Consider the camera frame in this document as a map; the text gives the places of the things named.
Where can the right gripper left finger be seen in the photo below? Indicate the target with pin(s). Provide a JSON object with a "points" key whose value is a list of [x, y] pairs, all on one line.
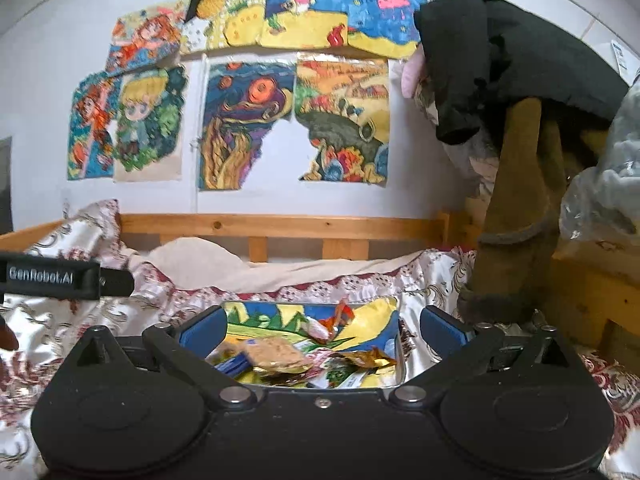
{"points": [[181, 352]]}

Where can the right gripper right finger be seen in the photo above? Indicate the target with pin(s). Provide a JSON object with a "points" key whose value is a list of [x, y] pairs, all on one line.
{"points": [[464, 350]]}

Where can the blue white packet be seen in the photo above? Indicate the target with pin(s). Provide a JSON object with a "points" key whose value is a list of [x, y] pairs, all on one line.
{"points": [[235, 366]]}

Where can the white green red snack bag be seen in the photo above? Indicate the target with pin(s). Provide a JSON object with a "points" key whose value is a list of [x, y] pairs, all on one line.
{"points": [[345, 377]]}

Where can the person's left hand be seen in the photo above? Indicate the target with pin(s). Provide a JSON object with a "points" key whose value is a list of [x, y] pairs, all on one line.
{"points": [[8, 340]]}

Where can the floral satin bed cover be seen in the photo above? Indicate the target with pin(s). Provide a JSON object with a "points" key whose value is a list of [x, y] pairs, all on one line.
{"points": [[47, 328]]}

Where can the brown plush toy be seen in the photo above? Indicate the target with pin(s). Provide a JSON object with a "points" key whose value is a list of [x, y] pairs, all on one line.
{"points": [[519, 268]]}

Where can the clear cracker packet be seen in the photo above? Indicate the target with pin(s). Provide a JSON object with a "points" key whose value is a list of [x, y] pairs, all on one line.
{"points": [[274, 356]]}

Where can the colourful painted storage box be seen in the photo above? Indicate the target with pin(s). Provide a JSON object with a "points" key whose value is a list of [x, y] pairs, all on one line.
{"points": [[317, 346]]}

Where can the gold wrapped biscuit packet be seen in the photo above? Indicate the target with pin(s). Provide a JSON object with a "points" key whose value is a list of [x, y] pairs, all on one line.
{"points": [[368, 359]]}

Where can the beige pillow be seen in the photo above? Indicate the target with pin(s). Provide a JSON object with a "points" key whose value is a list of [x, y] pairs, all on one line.
{"points": [[194, 263]]}

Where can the orange snack packet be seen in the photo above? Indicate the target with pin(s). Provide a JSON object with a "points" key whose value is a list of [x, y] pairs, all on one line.
{"points": [[326, 329]]}

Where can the red-haired girl painting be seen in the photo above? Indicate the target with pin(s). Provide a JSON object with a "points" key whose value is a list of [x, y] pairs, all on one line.
{"points": [[90, 149]]}

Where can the blond child painting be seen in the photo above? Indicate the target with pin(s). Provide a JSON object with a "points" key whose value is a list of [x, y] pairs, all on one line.
{"points": [[148, 133]]}

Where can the clear plastic bag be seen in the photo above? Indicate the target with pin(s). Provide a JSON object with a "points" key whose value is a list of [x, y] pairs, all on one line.
{"points": [[602, 203]]}

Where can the swirly blue painting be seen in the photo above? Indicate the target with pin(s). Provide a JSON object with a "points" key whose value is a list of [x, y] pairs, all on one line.
{"points": [[242, 102]]}

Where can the orange-haired girl painting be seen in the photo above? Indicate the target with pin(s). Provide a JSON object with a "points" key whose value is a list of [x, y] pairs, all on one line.
{"points": [[145, 37]]}

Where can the pink plush piece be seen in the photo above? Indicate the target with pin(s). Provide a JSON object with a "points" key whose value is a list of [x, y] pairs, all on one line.
{"points": [[413, 71]]}

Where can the black garment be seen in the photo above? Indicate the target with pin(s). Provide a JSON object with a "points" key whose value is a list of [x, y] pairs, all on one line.
{"points": [[484, 56]]}

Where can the yellow pineapple painting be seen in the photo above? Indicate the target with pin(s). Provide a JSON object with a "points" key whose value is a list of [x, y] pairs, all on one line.
{"points": [[219, 24]]}

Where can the pink jellyfish painting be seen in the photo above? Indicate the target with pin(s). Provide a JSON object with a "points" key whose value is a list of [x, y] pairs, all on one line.
{"points": [[383, 27]]}

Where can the underwater fish painting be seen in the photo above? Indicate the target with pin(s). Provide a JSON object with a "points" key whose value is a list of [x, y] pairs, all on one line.
{"points": [[304, 24]]}

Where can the landscape painting on wall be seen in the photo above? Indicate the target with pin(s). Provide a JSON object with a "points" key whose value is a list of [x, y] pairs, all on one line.
{"points": [[344, 104]]}

